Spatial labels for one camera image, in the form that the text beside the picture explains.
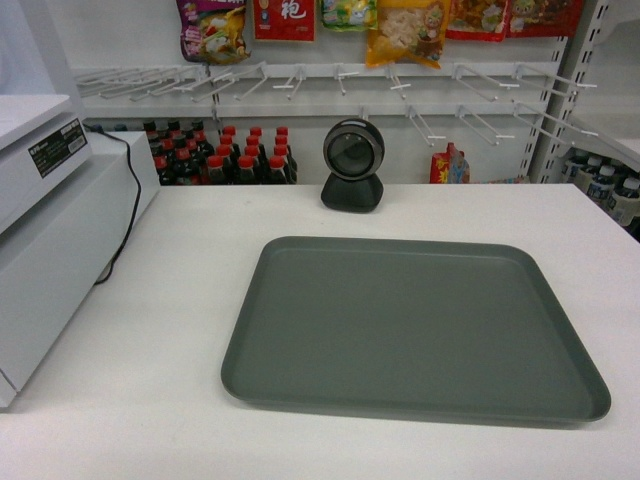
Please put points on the grey rectangular serving tray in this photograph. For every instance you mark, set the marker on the grey rectangular serving tray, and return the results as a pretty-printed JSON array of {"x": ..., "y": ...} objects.
[{"x": 438, "y": 331}]

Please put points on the white checkout counter table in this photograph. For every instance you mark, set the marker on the white checkout counter table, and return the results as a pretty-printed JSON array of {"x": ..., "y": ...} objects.
[{"x": 132, "y": 390}]

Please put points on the black round barcode scanner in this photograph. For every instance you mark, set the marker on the black round barcode scanner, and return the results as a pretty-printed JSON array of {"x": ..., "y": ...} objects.
[{"x": 353, "y": 151}]

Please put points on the red foil snack packet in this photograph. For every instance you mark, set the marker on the red foil snack packet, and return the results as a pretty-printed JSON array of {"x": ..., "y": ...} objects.
[{"x": 450, "y": 167}]

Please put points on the red capped cola bottles group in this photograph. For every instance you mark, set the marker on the red capped cola bottles group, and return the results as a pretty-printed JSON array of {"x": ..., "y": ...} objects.
[{"x": 185, "y": 156}]

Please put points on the red snack bag hanging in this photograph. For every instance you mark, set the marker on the red snack bag hanging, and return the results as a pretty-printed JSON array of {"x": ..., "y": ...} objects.
[{"x": 284, "y": 20}]

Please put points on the green snack bag hanging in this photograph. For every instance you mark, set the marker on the green snack bag hanging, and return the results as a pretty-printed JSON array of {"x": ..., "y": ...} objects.
[{"x": 349, "y": 15}]

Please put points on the yellow snack bag hanging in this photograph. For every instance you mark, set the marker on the yellow snack bag hanging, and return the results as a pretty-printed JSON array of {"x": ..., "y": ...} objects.
[{"x": 412, "y": 31}]

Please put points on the purple snack bag hanging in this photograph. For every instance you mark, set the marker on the purple snack bag hanging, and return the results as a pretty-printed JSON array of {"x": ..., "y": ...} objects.
[{"x": 212, "y": 32}]

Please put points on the white cash register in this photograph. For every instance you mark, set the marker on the white cash register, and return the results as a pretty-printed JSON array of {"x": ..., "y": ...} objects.
[{"x": 55, "y": 253}]

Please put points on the dark tea bottles on shelf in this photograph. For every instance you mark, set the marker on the dark tea bottles on shelf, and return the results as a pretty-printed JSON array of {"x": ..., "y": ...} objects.
[{"x": 609, "y": 184}]

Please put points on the white metal store shelf unit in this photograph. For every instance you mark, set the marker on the white metal store shelf unit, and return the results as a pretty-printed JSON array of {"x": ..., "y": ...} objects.
[{"x": 599, "y": 75}]

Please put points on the white wire hook rack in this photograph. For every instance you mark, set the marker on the white wire hook rack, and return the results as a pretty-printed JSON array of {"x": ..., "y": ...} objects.
[{"x": 469, "y": 91}]

